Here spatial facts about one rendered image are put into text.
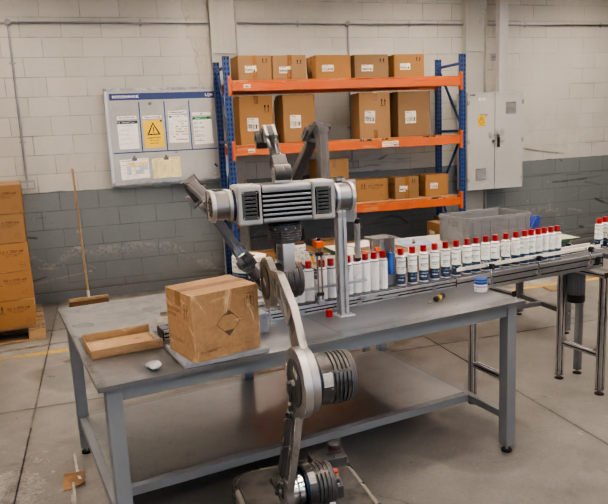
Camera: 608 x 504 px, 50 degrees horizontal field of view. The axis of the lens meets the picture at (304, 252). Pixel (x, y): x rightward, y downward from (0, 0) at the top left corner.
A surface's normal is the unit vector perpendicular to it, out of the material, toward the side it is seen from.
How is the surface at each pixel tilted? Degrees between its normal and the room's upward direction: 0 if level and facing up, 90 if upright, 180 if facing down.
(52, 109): 90
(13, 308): 89
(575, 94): 90
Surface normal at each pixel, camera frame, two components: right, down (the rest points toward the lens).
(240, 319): 0.58, 0.12
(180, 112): 0.30, 0.16
